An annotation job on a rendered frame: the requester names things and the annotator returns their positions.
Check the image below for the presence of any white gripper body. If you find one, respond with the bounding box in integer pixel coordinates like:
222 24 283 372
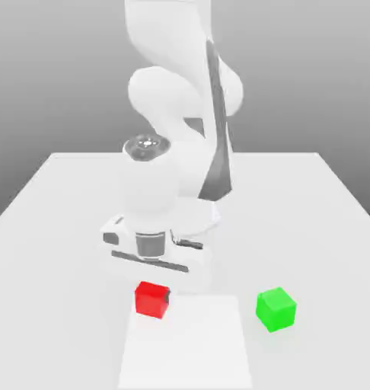
106 241 212 295

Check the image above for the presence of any small green cube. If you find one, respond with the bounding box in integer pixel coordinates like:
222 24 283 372
255 286 298 334

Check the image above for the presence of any small red cube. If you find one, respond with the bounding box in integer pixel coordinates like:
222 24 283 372
134 280 171 320

